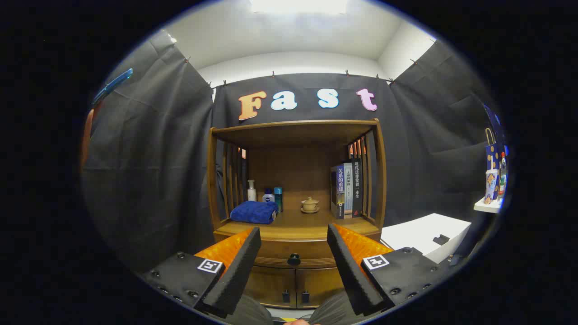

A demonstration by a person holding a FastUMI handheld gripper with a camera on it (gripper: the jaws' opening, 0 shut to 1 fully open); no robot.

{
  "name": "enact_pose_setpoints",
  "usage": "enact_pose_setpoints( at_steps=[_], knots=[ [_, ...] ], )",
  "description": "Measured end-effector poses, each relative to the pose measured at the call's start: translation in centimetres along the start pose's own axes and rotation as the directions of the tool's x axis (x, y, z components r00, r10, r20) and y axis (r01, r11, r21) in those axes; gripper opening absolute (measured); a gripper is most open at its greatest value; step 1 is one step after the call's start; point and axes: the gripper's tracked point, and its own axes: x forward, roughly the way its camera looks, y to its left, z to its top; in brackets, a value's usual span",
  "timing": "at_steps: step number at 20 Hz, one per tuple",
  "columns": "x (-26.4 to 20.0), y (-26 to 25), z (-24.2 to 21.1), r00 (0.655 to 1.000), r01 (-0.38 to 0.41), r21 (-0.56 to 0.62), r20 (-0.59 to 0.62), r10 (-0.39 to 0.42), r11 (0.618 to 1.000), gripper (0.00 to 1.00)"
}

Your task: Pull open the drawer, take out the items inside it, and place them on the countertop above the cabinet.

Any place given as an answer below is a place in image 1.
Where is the white shelf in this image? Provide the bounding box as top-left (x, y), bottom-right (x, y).
top-left (474, 197), bottom-right (503, 214)

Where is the white spine book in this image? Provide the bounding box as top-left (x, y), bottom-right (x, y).
top-left (343, 162), bottom-right (353, 219)

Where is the clear bottle with red label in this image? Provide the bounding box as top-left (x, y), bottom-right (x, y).
top-left (498, 152), bottom-right (508, 197)

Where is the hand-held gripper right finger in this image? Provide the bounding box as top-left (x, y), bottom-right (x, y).
top-left (326, 223), bottom-right (452, 316)

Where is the blue folded towel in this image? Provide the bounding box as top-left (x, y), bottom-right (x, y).
top-left (230, 201), bottom-right (279, 225)

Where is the orange-brown object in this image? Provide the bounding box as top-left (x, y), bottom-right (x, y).
top-left (80, 102), bottom-right (104, 174)

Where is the wooden cabinet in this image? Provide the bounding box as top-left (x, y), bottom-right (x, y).
top-left (206, 119), bottom-right (387, 310)

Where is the blue dotted gift bag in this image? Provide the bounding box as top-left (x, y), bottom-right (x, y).
top-left (484, 128), bottom-right (502, 199)

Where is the patterned paper cup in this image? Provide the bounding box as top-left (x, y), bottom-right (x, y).
top-left (485, 169), bottom-right (499, 204)

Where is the wooden cabinet door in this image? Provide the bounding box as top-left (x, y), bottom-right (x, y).
top-left (296, 268), bottom-right (346, 310)
top-left (244, 266), bottom-right (296, 309)

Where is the wooden countertop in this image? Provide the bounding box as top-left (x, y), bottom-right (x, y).
top-left (220, 209), bottom-right (380, 240)

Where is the black backdrop cloth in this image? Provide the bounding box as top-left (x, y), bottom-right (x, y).
top-left (81, 29), bottom-right (502, 276)

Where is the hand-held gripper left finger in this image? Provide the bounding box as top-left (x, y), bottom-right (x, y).
top-left (140, 227), bottom-right (262, 319)

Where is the black spine book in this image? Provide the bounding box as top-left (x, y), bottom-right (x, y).
top-left (351, 158), bottom-right (363, 218)

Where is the blue spine book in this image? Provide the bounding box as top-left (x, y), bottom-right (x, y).
top-left (331, 165), bottom-right (345, 220)

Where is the white storage box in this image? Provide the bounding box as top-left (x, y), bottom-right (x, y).
top-left (381, 213), bottom-right (472, 265)

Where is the wooden drawer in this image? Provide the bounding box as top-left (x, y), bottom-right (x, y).
top-left (214, 232), bottom-right (382, 270)

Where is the blue plastic strip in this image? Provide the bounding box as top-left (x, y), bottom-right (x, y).
top-left (93, 68), bottom-right (134, 105)

